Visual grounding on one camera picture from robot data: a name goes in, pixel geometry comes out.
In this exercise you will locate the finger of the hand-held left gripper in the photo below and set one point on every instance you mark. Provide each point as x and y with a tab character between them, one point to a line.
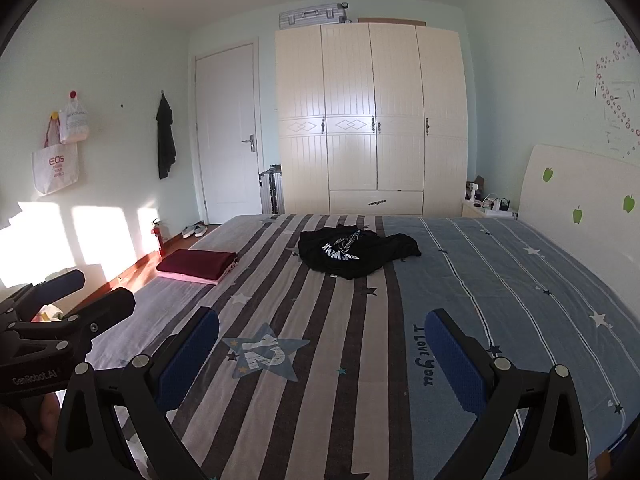
55	290
107	310

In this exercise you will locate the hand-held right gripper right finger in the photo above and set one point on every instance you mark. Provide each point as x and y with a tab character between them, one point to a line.
450	360

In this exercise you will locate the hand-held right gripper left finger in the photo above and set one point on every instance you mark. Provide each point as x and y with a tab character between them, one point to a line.
185	360

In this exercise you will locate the black printed t-shirt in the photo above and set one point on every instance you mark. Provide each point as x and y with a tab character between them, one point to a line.
350	255

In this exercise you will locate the person's left hand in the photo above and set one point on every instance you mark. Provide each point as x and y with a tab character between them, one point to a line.
47	415

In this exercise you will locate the pink folded garment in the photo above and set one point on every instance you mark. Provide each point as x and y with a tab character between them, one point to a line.
192	278

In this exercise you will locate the red fire extinguisher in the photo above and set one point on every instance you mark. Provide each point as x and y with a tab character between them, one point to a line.
159	240

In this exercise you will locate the maroon folded garment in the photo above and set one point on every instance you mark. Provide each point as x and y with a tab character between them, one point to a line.
197	262

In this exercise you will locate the white shoe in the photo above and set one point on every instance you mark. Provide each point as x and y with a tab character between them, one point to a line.
200	229
188	232

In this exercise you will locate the white tote bag red print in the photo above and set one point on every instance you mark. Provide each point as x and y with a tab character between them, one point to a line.
55	170

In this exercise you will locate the striped star bedsheet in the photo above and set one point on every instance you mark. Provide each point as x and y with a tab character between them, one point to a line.
325	360

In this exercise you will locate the cream nightstand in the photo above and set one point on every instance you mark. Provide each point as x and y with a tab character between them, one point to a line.
472	210

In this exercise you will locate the small dark gadget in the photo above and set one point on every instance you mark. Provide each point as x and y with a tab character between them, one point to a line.
502	204

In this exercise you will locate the white plastic bag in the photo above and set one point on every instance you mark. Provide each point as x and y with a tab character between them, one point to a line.
74	125

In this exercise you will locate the small white desk fan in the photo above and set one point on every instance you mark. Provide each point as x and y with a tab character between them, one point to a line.
474	192

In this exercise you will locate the black hanging garment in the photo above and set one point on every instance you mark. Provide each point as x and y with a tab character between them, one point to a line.
166	140

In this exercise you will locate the folded metal rack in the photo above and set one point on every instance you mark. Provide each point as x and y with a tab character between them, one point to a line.
270	190

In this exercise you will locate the white room door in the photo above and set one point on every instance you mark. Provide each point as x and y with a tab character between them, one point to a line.
225	135

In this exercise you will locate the white headboard apple stickers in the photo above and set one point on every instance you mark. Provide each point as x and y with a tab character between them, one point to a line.
575	185

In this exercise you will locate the cream four-door wardrobe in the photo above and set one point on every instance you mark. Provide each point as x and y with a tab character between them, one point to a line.
350	110

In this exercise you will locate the flat brown cardboard box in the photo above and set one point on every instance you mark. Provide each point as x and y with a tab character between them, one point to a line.
392	22

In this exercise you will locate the grey hard suitcase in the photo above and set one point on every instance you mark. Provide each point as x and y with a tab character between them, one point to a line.
312	16

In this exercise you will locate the red dotted wall decal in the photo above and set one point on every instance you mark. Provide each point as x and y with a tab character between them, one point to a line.
615	95

